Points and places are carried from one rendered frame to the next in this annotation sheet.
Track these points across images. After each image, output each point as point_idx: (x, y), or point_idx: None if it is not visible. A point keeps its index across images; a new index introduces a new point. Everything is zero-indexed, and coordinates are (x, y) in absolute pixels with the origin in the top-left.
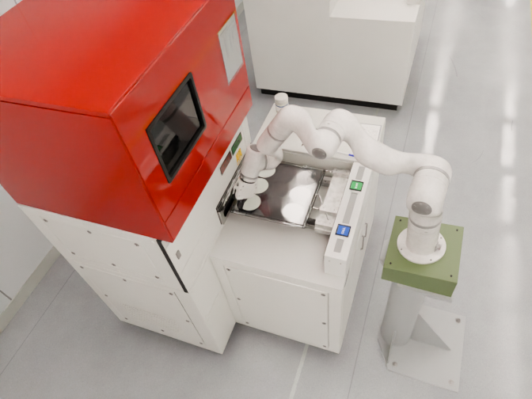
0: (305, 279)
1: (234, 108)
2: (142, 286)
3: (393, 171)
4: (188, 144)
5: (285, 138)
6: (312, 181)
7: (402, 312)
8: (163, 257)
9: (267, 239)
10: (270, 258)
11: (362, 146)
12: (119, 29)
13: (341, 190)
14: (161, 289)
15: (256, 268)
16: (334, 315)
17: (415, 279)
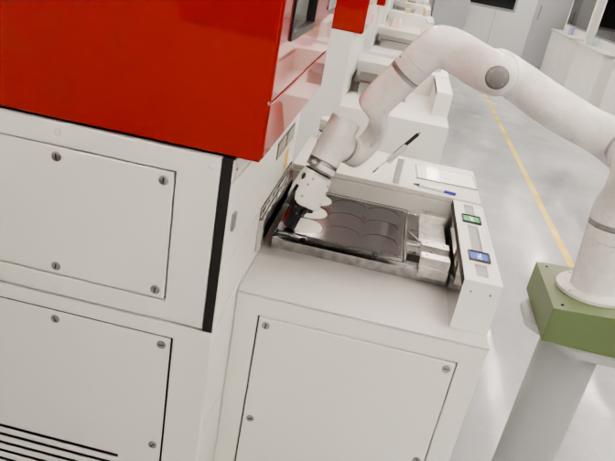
0: (423, 331)
1: (318, 58)
2: (95, 332)
3: (590, 127)
4: (302, 22)
5: (420, 80)
6: (393, 219)
7: (539, 446)
8: (210, 214)
9: (338, 281)
10: (350, 303)
11: (548, 87)
12: None
13: (439, 235)
14: (142, 333)
15: (331, 313)
16: (447, 430)
17: (603, 330)
